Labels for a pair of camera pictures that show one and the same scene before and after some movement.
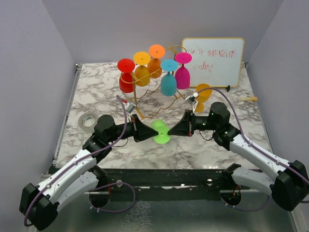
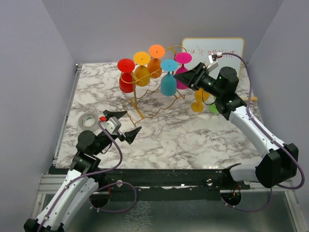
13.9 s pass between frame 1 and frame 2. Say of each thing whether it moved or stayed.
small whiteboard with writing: stayed
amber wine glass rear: stayed
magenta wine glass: stayed
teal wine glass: stayed
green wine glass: moved
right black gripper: moved
